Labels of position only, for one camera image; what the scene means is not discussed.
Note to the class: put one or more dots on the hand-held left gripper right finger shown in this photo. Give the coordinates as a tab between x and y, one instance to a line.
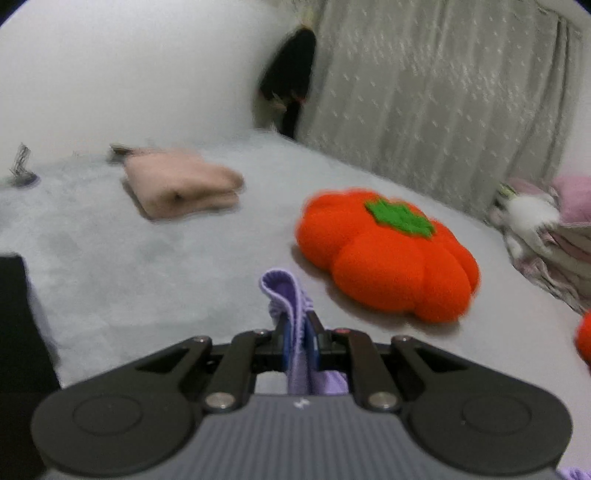
312	344

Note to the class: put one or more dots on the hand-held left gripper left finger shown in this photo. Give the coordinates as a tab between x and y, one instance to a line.
285	344

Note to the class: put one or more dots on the purple garment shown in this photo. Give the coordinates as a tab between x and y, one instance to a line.
295	295

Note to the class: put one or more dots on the orange pumpkin cushion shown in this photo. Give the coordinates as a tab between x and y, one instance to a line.
585	339
383	263

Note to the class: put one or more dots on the folded pink towel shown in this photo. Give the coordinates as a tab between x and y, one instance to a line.
180	182

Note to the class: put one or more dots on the folded grey quilt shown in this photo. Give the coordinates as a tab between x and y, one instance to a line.
531	221

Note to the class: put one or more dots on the small brown flat object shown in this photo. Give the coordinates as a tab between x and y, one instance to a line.
119	150

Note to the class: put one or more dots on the dark cloth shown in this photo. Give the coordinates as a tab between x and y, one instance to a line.
21	346

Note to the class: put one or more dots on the black hanging garment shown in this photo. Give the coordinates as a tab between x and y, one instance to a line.
293	69

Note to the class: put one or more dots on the grey star-print curtain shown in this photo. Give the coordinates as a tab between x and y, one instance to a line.
425	92

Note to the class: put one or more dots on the purple pillow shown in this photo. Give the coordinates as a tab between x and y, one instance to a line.
575	194

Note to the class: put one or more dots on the small dark clip stand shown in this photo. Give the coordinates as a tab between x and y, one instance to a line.
22	173

